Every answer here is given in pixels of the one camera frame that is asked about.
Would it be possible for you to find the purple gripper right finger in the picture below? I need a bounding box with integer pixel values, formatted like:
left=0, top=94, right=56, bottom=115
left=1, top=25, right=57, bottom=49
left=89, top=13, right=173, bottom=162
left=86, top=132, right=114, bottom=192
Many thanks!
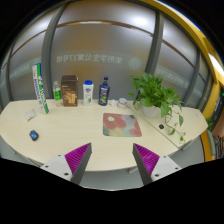
left=133, top=143, right=181, bottom=185

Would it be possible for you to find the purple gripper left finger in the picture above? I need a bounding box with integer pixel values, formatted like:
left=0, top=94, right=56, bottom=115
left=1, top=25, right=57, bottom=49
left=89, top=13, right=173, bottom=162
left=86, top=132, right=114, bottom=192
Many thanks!
left=41, top=143, right=92, bottom=185

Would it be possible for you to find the blue black computer mouse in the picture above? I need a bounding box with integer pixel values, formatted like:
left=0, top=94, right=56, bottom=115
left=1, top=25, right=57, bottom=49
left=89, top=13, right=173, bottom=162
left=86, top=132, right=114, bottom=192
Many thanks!
left=29, top=130, right=39, bottom=141

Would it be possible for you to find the floral pastel mouse pad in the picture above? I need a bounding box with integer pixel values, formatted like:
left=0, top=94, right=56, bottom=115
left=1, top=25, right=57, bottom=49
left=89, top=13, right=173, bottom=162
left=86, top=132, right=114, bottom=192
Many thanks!
left=103, top=113, right=142, bottom=137

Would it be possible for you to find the small white packet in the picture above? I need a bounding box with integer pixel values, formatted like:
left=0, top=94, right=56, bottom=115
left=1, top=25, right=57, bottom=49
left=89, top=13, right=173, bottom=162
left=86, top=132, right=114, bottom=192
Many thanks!
left=25, top=109, right=36, bottom=121

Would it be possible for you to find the green potted plant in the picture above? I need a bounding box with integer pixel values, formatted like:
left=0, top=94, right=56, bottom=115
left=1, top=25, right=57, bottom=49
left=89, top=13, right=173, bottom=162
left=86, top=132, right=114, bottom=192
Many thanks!
left=129, top=72, right=186, bottom=143

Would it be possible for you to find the small white jar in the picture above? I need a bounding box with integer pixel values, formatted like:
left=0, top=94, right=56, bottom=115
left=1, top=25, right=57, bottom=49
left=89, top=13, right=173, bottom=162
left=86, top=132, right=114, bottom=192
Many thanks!
left=117, top=98, right=127, bottom=109

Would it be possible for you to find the crumpled white wrapper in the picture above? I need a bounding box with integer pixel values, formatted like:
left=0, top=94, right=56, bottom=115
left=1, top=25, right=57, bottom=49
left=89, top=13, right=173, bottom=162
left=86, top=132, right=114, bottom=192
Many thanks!
left=109, top=99, right=118, bottom=107

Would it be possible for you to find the dark blue bottle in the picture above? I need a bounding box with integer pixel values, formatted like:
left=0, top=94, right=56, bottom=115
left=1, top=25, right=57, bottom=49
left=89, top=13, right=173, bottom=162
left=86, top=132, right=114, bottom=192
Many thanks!
left=98, top=76, right=110, bottom=106

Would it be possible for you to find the white lotion bottle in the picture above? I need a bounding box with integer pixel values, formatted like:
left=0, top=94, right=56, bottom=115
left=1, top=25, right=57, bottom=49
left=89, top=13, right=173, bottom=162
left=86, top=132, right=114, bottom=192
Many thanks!
left=83, top=80, right=94, bottom=106

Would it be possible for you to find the clear green-label bottle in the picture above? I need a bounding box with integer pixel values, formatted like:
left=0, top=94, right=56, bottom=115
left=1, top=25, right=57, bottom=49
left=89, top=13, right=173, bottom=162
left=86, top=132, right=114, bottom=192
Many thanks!
left=53, top=81, right=63, bottom=107

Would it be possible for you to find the brown cardboard box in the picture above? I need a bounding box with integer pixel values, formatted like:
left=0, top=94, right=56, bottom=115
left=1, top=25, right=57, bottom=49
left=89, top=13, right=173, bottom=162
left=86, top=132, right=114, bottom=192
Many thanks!
left=61, top=75, right=78, bottom=106

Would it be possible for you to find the green white tall box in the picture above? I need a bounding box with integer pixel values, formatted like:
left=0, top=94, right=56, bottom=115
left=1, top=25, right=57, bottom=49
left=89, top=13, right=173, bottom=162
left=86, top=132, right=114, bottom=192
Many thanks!
left=32, top=63, right=49, bottom=114

